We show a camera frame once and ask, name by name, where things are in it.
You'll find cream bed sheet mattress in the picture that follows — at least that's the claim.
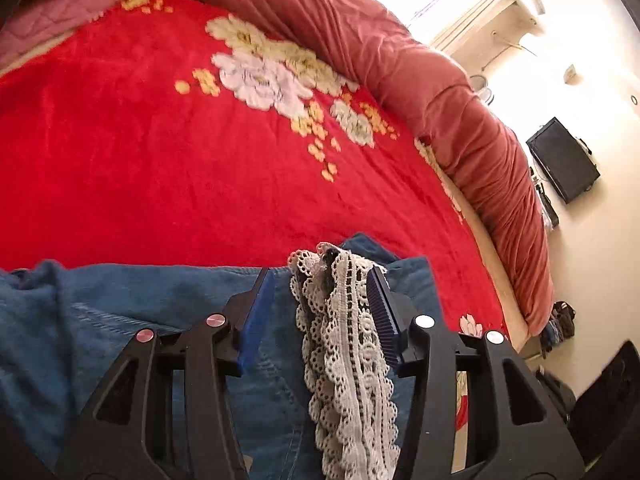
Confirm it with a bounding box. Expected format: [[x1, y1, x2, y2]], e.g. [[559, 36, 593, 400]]
[[414, 140, 529, 472]]

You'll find black wall television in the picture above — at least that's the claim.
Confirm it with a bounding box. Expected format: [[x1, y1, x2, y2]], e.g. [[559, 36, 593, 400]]
[[526, 117, 600, 204]]

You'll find red floral blanket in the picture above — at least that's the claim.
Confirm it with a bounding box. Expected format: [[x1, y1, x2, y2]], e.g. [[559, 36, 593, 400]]
[[0, 0, 511, 436]]

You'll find rust red rolled duvet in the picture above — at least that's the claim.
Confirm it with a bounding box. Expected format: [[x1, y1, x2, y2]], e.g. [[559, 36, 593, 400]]
[[200, 0, 554, 336]]

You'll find pink quilted pillow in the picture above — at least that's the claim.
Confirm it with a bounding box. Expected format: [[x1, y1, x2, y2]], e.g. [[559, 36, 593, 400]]
[[1, 0, 122, 68]]

